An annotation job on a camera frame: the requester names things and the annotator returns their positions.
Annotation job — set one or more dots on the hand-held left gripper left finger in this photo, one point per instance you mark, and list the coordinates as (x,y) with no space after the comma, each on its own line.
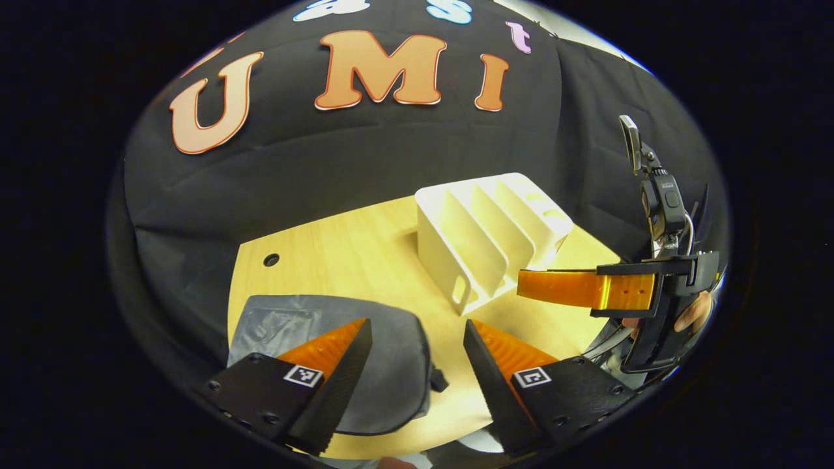
(339,384)

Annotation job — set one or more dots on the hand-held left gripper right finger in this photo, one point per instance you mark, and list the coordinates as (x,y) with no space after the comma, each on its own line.
(492,384)

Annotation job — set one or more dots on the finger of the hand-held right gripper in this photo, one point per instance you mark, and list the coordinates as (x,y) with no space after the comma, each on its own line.
(560,286)

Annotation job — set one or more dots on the grey schoolbag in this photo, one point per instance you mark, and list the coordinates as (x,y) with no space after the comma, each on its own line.
(391,352)

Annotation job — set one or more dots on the white bookshelf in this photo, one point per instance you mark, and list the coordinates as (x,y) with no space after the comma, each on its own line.
(449,234)

